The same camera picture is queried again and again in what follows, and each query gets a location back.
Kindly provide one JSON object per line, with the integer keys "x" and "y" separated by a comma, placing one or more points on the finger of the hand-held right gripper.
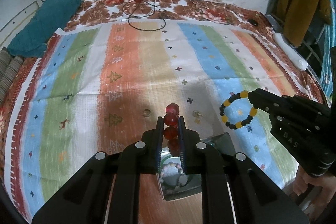
{"x": 265, "y": 94}
{"x": 267, "y": 108}

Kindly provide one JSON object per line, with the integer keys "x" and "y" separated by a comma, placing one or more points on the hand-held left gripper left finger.
{"x": 159, "y": 140}

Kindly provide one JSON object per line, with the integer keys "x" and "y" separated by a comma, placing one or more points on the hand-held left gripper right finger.
{"x": 182, "y": 140}

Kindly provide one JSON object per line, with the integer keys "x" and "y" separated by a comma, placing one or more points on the silver metal tin box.
{"x": 181, "y": 193}

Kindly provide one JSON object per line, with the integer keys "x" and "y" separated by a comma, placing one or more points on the person's right hand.
{"x": 304, "y": 184}

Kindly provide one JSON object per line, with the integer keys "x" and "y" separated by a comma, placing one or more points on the small clear glass bead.
{"x": 146, "y": 112}
{"x": 196, "y": 114}

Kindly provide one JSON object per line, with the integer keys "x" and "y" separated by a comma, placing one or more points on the white rolled cloth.
{"x": 288, "y": 49}

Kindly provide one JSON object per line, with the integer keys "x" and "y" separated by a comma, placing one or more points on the teal printed curtain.
{"x": 329, "y": 69}

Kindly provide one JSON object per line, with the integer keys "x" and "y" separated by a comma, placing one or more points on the small black object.
{"x": 253, "y": 22}

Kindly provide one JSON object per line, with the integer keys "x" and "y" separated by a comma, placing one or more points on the colourful striped mat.
{"x": 78, "y": 77}

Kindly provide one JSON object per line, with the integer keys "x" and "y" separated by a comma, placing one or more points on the teal pillow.
{"x": 44, "y": 22}

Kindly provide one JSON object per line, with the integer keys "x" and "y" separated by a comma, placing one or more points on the brown striped cushion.
{"x": 9, "y": 69}

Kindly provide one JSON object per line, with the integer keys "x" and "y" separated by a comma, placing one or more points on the white ornamented headboard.
{"x": 18, "y": 22}

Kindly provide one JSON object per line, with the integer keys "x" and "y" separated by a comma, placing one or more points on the metal rack frame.
{"x": 311, "y": 49}

